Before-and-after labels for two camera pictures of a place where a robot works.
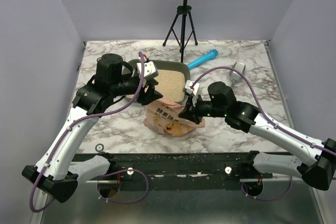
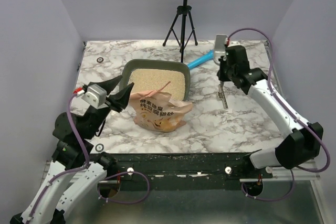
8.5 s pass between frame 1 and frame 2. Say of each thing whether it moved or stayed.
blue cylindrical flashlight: stayed
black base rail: stayed
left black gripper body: moved
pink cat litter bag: moved
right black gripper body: moved
